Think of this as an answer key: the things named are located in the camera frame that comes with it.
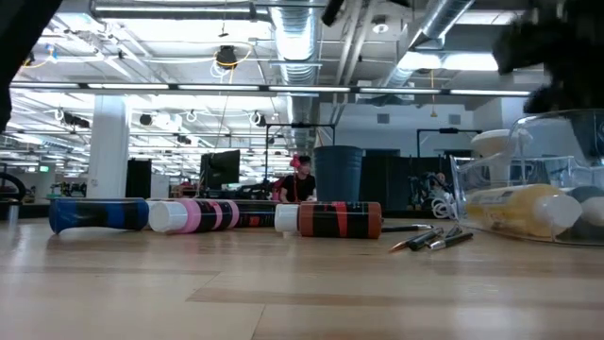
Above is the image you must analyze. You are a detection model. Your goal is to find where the clear plastic bin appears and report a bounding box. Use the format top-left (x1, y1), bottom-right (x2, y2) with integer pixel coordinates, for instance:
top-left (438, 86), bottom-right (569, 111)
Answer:
top-left (450, 109), bottom-right (604, 247)

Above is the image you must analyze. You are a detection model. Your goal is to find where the small orange paint bottle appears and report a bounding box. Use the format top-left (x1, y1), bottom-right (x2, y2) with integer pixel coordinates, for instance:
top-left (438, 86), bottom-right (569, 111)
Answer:
top-left (274, 201), bottom-right (384, 240)

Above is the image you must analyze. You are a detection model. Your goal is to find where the white lamp cable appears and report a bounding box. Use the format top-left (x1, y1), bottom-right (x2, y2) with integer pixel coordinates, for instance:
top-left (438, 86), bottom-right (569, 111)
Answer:
top-left (431, 195), bottom-right (466, 221)

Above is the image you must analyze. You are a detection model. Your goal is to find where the small dark brown paint bottle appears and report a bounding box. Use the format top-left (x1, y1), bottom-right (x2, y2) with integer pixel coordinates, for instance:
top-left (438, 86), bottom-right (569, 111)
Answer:
top-left (235, 199), bottom-right (280, 230)

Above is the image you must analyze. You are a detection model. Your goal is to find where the black background monitor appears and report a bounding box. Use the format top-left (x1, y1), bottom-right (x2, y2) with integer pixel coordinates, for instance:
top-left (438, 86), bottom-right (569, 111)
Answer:
top-left (199, 149), bottom-right (242, 191)

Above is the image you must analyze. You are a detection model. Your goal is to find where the person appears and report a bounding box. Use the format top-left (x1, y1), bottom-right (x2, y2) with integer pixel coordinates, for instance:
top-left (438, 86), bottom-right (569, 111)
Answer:
top-left (280, 155), bottom-right (317, 203)
top-left (414, 172), bottom-right (449, 209)

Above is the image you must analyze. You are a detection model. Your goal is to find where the large yellow paint bottle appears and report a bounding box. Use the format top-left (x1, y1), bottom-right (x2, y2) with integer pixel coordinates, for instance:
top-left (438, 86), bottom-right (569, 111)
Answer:
top-left (464, 183), bottom-right (584, 238)

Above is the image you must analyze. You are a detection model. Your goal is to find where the small pink paint bottle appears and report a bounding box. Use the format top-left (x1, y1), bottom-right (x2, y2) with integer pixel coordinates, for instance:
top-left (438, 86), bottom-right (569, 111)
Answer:
top-left (147, 198), bottom-right (241, 235)

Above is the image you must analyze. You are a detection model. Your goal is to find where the white pillar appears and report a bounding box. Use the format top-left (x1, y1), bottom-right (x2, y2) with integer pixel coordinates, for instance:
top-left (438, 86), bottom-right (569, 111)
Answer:
top-left (87, 93), bottom-right (132, 199)

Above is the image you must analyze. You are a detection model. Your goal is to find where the small blue paint bottle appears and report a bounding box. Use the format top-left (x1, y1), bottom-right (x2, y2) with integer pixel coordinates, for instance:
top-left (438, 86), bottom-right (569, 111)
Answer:
top-left (48, 196), bottom-right (150, 235)

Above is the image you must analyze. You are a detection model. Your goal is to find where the black cabinet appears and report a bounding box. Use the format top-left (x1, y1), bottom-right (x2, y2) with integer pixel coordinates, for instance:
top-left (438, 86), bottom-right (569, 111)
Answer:
top-left (125, 158), bottom-right (153, 199)

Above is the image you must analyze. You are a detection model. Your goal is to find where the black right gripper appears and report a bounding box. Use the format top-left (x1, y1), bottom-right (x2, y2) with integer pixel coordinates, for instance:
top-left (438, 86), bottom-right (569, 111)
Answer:
top-left (493, 0), bottom-right (604, 162)

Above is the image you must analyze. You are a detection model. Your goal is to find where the large grey paint bottle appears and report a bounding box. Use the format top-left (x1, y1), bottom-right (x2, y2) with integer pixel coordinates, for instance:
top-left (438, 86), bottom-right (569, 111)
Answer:
top-left (565, 185), bottom-right (604, 241)

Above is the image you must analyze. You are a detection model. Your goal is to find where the dark blue cup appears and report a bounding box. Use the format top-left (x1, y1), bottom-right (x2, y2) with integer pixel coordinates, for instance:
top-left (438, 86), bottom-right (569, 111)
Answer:
top-left (313, 144), bottom-right (364, 203)

